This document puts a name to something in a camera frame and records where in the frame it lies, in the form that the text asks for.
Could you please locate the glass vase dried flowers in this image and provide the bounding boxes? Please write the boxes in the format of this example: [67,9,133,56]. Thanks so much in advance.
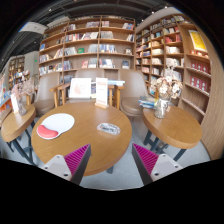
[151,67,183,119]
[11,78,35,116]

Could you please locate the round wooden right table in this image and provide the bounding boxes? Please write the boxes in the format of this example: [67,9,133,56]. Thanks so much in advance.
[142,105,202,161]

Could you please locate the round wooden table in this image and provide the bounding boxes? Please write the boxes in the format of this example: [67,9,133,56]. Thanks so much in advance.
[142,105,202,161]
[31,102,132,176]
[1,104,36,165]

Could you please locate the glass vase dried flowers right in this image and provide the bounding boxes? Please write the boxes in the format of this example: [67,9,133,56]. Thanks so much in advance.
[151,67,183,119]

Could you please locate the far wooden bookshelf left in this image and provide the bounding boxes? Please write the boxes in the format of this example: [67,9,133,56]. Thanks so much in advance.
[8,56,30,89]

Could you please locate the white mouse pad red rest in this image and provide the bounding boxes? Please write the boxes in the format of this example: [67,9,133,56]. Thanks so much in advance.
[36,113,75,140]

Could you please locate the wooden chair centre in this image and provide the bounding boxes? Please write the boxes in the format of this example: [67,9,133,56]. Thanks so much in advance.
[50,68,124,108]

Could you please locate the yellow poster on shelf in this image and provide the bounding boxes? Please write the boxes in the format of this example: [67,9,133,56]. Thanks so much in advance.
[189,30,207,52]

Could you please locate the glass vase dried flowers left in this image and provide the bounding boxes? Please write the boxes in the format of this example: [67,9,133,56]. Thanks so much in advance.
[11,78,35,116]

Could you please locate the white picture board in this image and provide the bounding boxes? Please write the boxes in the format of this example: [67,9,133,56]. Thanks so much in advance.
[69,78,91,98]

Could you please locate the round wooden left table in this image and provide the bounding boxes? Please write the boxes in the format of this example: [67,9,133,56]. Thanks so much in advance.
[1,104,36,165]

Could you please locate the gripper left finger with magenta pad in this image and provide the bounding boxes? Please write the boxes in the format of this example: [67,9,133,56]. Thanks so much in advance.
[42,144,91,185]

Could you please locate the beige armchair left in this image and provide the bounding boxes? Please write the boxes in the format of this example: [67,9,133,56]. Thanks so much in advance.
[34,72,60,116]

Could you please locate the stack of books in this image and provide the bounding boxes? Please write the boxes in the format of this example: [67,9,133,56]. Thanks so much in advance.
[139,97,155,109]

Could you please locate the round wooden centre table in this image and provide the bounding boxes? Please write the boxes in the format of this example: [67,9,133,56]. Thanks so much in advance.
[31,102,132,176]

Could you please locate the beige armchair right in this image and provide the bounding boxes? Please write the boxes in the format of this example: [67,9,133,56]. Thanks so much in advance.
[118,69,148,117]

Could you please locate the white standing sign wooden base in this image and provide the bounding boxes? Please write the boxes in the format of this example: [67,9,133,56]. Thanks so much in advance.
[96,77,108,108]

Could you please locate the large wooden bookshelf centre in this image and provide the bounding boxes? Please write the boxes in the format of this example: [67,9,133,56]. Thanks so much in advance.
[39,15,135,81]

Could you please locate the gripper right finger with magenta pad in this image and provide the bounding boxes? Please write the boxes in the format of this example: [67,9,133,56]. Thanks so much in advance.
[132,143,182,185]

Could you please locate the small white card left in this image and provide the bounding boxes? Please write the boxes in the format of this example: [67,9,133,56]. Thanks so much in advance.
[11,94,19,113]

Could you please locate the curved wooden bookshelf right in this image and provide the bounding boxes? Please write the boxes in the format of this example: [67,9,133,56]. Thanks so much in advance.
[136,8,224,159]

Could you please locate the beige armchair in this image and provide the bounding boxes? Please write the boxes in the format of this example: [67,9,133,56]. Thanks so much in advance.
[34,72,60,116]
[118,69,148,117]

